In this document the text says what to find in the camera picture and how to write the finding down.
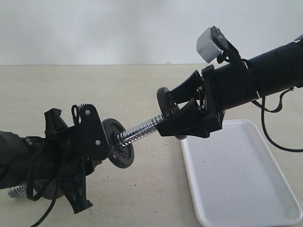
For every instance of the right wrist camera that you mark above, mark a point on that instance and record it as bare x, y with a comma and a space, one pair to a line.
212, 44

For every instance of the chrome dumbbell bar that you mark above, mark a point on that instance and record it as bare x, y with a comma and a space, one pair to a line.
125, 138

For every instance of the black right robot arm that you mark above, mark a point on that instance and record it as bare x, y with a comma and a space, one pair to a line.
267, 74

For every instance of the black far-end weight plate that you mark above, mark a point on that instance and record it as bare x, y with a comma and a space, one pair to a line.
121, 157

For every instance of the white rectangular tray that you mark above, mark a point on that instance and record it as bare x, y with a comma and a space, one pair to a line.
235, 180

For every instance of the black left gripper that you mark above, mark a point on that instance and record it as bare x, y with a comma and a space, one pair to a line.
58, 158

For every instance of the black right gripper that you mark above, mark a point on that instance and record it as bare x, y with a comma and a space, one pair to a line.
189, 121

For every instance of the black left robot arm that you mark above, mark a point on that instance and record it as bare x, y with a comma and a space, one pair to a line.
16, 154

